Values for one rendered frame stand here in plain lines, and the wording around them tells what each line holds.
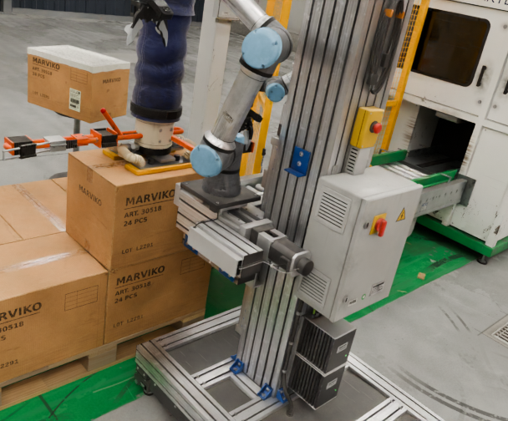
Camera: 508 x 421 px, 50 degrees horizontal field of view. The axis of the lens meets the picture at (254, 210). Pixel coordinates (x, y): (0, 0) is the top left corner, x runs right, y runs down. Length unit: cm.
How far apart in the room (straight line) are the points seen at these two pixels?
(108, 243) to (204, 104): 179
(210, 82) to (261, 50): 220
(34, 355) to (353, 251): 140
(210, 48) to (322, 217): 223
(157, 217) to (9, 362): 83
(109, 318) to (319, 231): 114
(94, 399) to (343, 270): 131
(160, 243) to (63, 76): 197
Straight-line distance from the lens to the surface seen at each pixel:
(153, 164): 245
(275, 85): 228
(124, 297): 259
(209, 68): 389
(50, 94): 431
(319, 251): 191
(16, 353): 247
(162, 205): 245
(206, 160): 186
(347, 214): 180
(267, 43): 172
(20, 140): 223
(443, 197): 433
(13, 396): 265
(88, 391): 268
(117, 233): 237
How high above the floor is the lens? 184
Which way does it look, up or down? 24 degrees down
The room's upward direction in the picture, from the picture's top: 11 degrees clockwise
